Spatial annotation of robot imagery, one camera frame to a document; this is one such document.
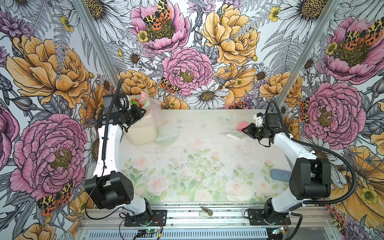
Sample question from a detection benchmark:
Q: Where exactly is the green dustpan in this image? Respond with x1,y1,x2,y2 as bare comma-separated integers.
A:
128,89,150,109

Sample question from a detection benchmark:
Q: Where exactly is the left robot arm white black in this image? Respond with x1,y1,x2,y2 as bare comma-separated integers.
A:
85,93,153,224

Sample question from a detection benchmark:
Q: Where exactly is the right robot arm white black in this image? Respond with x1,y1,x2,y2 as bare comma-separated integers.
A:
242,113,331,224

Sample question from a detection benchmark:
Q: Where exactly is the green paper scrap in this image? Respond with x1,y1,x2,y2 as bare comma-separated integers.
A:
130,99,140,107

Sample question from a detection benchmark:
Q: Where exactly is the white trash bin plastic liner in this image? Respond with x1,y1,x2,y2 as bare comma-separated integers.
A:
126,99,162,146

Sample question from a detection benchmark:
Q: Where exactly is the small pink paper scrap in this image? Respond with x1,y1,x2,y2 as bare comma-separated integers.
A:
141,91,147,101

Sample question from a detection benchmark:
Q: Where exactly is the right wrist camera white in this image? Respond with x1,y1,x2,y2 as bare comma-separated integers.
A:
254,113,265,128

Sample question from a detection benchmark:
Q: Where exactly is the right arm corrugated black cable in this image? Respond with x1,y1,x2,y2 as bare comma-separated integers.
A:
263,99,359,240

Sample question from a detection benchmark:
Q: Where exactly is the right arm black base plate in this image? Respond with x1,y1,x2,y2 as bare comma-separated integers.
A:
244,209,292,226

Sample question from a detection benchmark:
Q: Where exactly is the small beige clip on rail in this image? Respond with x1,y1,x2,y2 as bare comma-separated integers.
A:
199,206,213,218

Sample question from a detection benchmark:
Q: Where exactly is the aluminium rail frame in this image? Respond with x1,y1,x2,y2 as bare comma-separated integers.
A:
75,203,342,240

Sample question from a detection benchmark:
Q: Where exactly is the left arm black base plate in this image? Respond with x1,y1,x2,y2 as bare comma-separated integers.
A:
124,210,168,227

